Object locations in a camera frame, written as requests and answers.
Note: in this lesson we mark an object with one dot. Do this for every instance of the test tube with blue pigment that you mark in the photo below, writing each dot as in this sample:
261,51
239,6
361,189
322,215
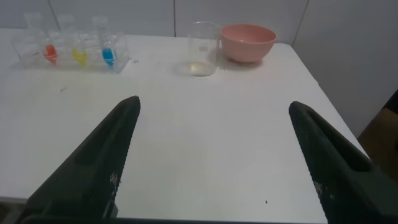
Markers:
108,56

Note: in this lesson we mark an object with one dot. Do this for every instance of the clear plastic test tube rack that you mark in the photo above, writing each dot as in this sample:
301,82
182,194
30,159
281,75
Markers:
93,63

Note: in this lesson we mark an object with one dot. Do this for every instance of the test tube with yellow pigment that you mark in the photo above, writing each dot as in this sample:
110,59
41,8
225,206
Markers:
80,57

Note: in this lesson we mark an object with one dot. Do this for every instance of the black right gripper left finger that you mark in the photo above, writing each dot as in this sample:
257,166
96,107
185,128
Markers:
93,161

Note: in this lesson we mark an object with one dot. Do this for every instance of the test tube with red pigment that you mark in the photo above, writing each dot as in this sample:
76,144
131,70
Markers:
50,53

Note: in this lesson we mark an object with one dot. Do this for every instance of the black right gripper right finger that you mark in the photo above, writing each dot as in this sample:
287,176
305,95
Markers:
342,174

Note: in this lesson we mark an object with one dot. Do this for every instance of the pink plastic bowl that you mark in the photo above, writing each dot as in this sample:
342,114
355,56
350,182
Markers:
247,46

